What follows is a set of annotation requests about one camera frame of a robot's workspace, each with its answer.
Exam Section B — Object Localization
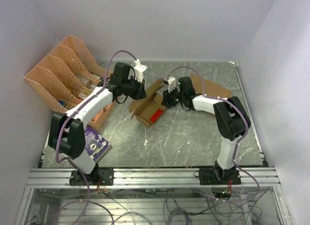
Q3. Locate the closed folded cardboard box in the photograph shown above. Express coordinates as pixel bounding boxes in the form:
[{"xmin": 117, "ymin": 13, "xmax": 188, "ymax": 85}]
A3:
[{"xmin": 190, "ymin": 74, "xmax": 231, "ymax": 98}]

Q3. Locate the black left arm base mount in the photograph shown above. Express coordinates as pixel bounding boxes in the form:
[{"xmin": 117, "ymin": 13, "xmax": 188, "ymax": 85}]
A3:
[{"xmin": 69, "ymin": 167, "xmax": 114, "ymax": 186}]

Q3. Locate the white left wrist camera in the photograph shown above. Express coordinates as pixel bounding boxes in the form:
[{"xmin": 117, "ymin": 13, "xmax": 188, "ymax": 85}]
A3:
[{"xmin": 133, "ymin": 59, "xmax": 148, "ymax": 83}]

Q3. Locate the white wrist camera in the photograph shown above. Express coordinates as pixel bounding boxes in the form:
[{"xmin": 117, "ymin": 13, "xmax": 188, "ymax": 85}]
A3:
[
  {"xmin": 165, "ymin": 76, "xmax": 176, "ymax": 93},
  {"xmin": 133, "ymin": 59, "xmax": 148, "ymax": 83}
]

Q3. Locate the pink plastic desk organizer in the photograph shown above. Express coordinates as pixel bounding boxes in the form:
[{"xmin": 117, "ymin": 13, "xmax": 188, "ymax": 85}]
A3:
[{"xmin": 23, "ymin": 35, "xmax": 117, "ymax": 130}]

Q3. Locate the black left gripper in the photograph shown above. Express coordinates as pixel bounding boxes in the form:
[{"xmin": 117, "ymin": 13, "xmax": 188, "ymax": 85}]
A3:
[{"xmin": 123, "ymin": 76, "xmax": 148, "ymax": 101}]

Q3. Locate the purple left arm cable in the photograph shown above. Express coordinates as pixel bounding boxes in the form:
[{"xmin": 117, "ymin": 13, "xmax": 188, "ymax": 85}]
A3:
[{"xmin": 54, "ymin": 49, "xmax": 139, "ymax": 225}]

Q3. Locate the red block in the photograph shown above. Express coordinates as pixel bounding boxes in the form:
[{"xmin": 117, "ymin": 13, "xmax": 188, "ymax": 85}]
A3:
[{"xmin": 150, "ymin": 109, "xmax": 163, "ymax": 123}]

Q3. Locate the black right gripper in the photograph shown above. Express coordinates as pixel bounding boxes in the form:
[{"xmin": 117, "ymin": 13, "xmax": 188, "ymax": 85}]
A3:
[{"xmin": 161, "ymin": 85, "xmax": 186, "ymax": 108}]

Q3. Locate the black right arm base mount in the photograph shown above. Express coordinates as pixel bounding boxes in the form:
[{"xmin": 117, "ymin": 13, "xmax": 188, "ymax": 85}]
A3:
[{"xmin": 198, "ymin": 167, "xmax": 241, "ymax": 185}]

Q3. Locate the cardboard box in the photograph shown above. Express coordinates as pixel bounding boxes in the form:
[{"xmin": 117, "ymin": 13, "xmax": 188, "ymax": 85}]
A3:
[
  {"xmin": 128, "ymin": 79, "xmax": 166, "ymax": 128},
  {"xmin": 190, "ymin": 74, "xmax": 231, "ymax": 98}
]

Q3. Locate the aluminium frame rail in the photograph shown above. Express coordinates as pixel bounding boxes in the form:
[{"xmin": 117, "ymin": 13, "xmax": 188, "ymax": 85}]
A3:
[{"xmin": 26, "ymin": 167, "xmax": 281, "ymax": 189}]

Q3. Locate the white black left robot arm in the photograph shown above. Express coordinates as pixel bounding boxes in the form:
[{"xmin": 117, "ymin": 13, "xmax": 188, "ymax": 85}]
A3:
[{"xmin": 48, "ymin": 60, "xmax": 147, "ymax": 185}]

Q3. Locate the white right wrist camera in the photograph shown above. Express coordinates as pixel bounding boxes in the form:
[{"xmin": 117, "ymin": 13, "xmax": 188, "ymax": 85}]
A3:
[{"xmin": 165, "ymin": 76, "xmax": 176, "ymax": 93}]

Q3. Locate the purple book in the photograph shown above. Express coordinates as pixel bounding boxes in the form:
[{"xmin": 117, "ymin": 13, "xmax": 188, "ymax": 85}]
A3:
[{"xmin": 84, "ymin": 126, "xmax": 112, "ymax": 163}]

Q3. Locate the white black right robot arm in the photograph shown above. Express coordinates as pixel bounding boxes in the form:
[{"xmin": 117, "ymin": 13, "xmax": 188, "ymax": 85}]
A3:
[{"xmin": 161, "ymin": 76, "xmax": 251, "ymax": 184}]

